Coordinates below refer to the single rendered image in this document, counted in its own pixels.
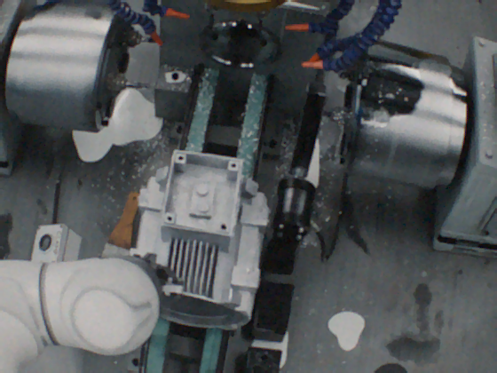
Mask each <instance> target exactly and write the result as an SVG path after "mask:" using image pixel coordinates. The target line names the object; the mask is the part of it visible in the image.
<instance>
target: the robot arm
mask: <svg viewBox="0 0 497 373"><path fill-rule="evenodd" d="M141 256H142V255H139V254H133V257H132V256H128V255H126V256H124V255H123V254H120V255H115V256H113V257H109V258H104V259H99V258H88V259H85V260H83V259H81V260H76V261H67V262H56V263H40V262H29V261H27V260H1V261H0V373H20V369H24V368H27V367H30V366H32V364H34V363H35V361H36V359H37V356H38V355H39V354H41V353H43V351H45V347H46V346H49V345H53V346H55V345H58V346H60V345H63V346H71V347H78V348H82V349H86V350H88V351H91V352H94V353H99V354H104V355H119V354H125V353H129V352H130V351H133V350H135V349H136V348H138V347H139V346H141V345H142V344H143V343H145V342H146V339H148V338H149V336H150V335H152V334H151V333H152V331H153V330H154V328H155V324H156V323H157V321H158V317H159V308H160V305H161V299H162V295H164V294H165V291H166V292H167V293H166V295H168V296H172V297H174V298H182V294H183V289H184V285H183V284H184V281H183V280H181V279H179V278H177V276H176V275H175V273H174V272H173V271H172V268H171V267H170V266H167V265H165V266H162V265H161V264H158V263H156V262H157V261H156V257H157V254H153V253H150V252H147V253H146V254H145V256H144V257H142V258H141ZM161 266H162V268H161Z"/></svg>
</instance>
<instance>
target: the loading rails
mask: <svg viewBox="0 0 497 373"><path fill-rule="evenodd" d="M210 68H211V70H210V71H209V69H210ZM205 69H206V67H205ZM205 69H204V63H203V64H199V66H198V67H197V71H196V75H195V79H194V83H193V87H191V95H190V99H189V103H188V108H187V111H186V116H185V120H184V121H183V122H173V124H172V128H171V132H170V142H172V143H178V144H179V145H178V151H186V152H190V151H192V152H190V153H196V154H204V155H206V154H210V155H221V156H226V157H232V158H236V157H237V159H244V158H245V161H248V162H250V163H247V162H243V165H242V166H241V168H242V169H243V166H244V169H243V170H241V175H244V176H245V177H244V176H243V177H244V178H246V176H247V178H250V176H251V175H252V176H251V178H250V179H252V181H253V182H256V183H257V182H258V176H259V171H260V164H261V159H262V158H266V159H273V160H279V159H280V149H281V143H282V139H281V138H279V137H275V136H270V135H265V132H266V126H267V121H268V115H269V109H270V104H271V103H273V99H272V88H273V83H274V77H275V74H271V73H270V75H269V81H268V76H267V75H264V76H262V75H256V74H255V75H254V74H252V77H251V83H250V87H249V88H250V89H251V88H252V87H251V86H253V85H254V88H255V87H256V88H255V89H254V88H253V89H254V90H253V89H251V90H252V91H254V93H252V91H249V93H248V102H247V105H248V110H247V109H246V111H245V113H247V114H245V116H244V122H243V127H242V129H236V128H231V127H224V126H220V125H215V124H213V122H214V118H215V113H216V108H217V96H218V91H219V82H220V69H217V68H212V67H207V69H206V70H205ZM207 70H208V72H207ZM213 70H214V72H215V70H216V71H217V72H216V73H214V74H213ZM206 73H207V76H206ZM209 73H210V74H209ZM208 74H209V75H208ZM212 74H213V75H212ZM210 75H211V76H210ZM204 76H205V77H204ZM212 76H213V77H212ZM257 76H258V78H257ZM202 77H203V78H202ZM206 77H207V78H206ZM259 77H261V78H259ZM201 78H202V79H201ZM254 78H255V80H256V81H257V82H258V83H260V84H258V83H257V82H255V80H254ZM203 79H204V80H205V81H204V80H203ZM210 79H211V80H210ZM257 79H258V80H257ZM260 79H264V80H260ZM206 81H207V83H208V85H206ZM252 81H253V82H254V83H253V82H252ZM260 81H261V82H263V83H264V85H263V83H262V84H261V82H260ZM203 82H204V85H203ZM266 82H267V83H268V86H267V84H266ZM215 83H217V84H215ZM256 83H257V85H256ZM200 85H201V87H200ZM262 85H263V86H262ZM203 86H205V87H206V86H207V87H206V88H208V91H205V90H206V88H205V87H203ZM209 86H211V87H212V89H211V88H210V87H209ZM204 88H205V89H204ZM210 89H211V91H210ZM199 90H201V91H199ZM202 91H203V92H204V93H206V92H207V93H206V94H204V93H202ZM256 91H261V92H259V93H260V94H259V93H256ZM250 92H251V93H250ZM201 93H202V95H200V94H201ZM197 94H198V95H199V96H198V95H197ZM212 94H214V95H213V96H211V97H209V96H210V95H212ZM265 95H266V96H265ZM202 96H203V97H202ZM254 96H255V97H254ZM251 97H252V98H251ZM253 97H254V100H253V101H252V99H253ZM264 98H265V99H264ZM202 99H203V100H202ZM205 99H206V100H205ZM263 99H264V100H263ZM209 100H211V101H209ZM249 100H250V101H249ZM198 101H200V102H199V104H200V107H199V105H198ZM207 101H208V104H209V105H208V104H207ZM254 101H257V102H254ZM249 102H250V103H249ZM211 103H212V104H211ZM201 105H204V106H201ZM206 105H207V106H206ZM211 105H212V106H211ZM260 106H261V107H263V108H259V107H260ZM210 107H211V109H209V108H210ZM200 109H201V111H200V112H201V113H199V112H197V111H199V110H200ZM252 109H253V111H254V112H253V111H252ZM261 109H262V110H261ZM260 110H261V111H262V112H260ZM205 111H209V112H205ZM250 111H251V112H250ZM196 112H197V113H198V114H194V113H196ZM203 112H205V115H202V114H203ZM250 113H251V114H250ZM256 113H257V116H256ZM261 115H262V116H261ZM253 117H254V118H253ZM259 118H260V119H259ZM197 119H198V120H197ZM200 119H201V120H200ZM206 119H207V121H205V120H206ZM261 119H262V121H261ZM199 120H200V121H199ZM251 121H252V122H251ZM205 122H206V123H205ZM193 124H195V125H193ZM196 124H197V126H198V128H197V126H196ZM244 124H245V125H244ZM255 124H256V128H255V126H253V125H255ZM260 124H261V125H260ZM192 125H193V127H192ZM204 125H206V130H204V129H203V128H204ZM258 125H259V126H258ZM194 126H195V127H196V128H194ZM249 126H250V127H249ZM199 127H201V128H200V129H199ZM244 127H245V130H246V132H245V134H246V133H247V134H250V132H251V131H252V132H251V134H250V135H249V136H248V135H247V134H246V135H245V134H244V131H243V130H244ZM254 128H255V129H254ZM257 128H259V129H257ZM202 131H203V132H204V133H203V135H202ZM193 132H194V134H196V135H192V133H193ZM240 132H242V133H243V134H244V135H243V134H240ZM253 132H254V133H253ZM188 133H190V134H188ZM252 133H253V134H252ZM187 136H188V138H187ZM200 136H201V137H200ZM244 136H245V137H244ZM190 137H191V139H190ZM189 139H190V140H191V141H190V140H189ZM239 139H240V141H241V146H240V147H239V144H240V143H239ZM253 139H258V140H254V141H253ZM205 140H206V141H205ZM202 141H205V142H202ZM250 141H252V142H250ZM243 142H244V143H246V144H244V143H243ZM186 143H188V144H186ZM191 143H192V145H191ZM200 143H201V144H200ZM250 144H251V145H250ZM256 144H257V147H256ZM252 145H253V146H255V147H253V146H252ZM192 146H193V147H192ZM243 146H244V147H243ZM246 146H247V148H246ZM185 147H187V150H186V149H185ZM189 147H191V148H189ZM200 147H201V148H202V147H203V148H202V150H200ZM241 147H243V152H244V153H242V152H241ZM254 148H256V149H254ZM189 150H190V151H189ZM239 150H240V151H239ZM253 150H256V151H253ZM193 151H194V152H193ZM247 155H249V157H251V158H248V157H247ZM238 156H239V157H238ZM248 164H249V165H248ZM251 166H252V168H251ZM246 170H247V171H246ZM244 171H245V172H244ZM247 174H248V175H247ZM175 325H176V323H175V322H174V323H173V322H172V321H167V320H166V319H163V318H161V317H158V321H157V323H156V324H155V328H154V330H153V331H152V333H151V334H152V335H150V336H149V338H148V339H146V342H145V343H143V344H142V345H141V349H140V354H136V353H129V354H128V357H129V358H128V361H127V363H128V365H127V368H126V370H127V371H128V372H129V373H168V366H169V362H170V360H169V358H171V359H175V360H181V361H188V362H191V363H194V364H200V367H199V373H230V372H225V362H226V358H227V354H228V349H229V344H230V339H231V337H233V336H234V333H233V332H232V330H231V329H230V330H225V329H221V328H219V327H211V329H210V328H209V327H206V329H205V330H206V334H205V338H204V340H202V339H197V338H191V337H182V336H177V335H175V334H173V333H174V328H175Z"/></svg>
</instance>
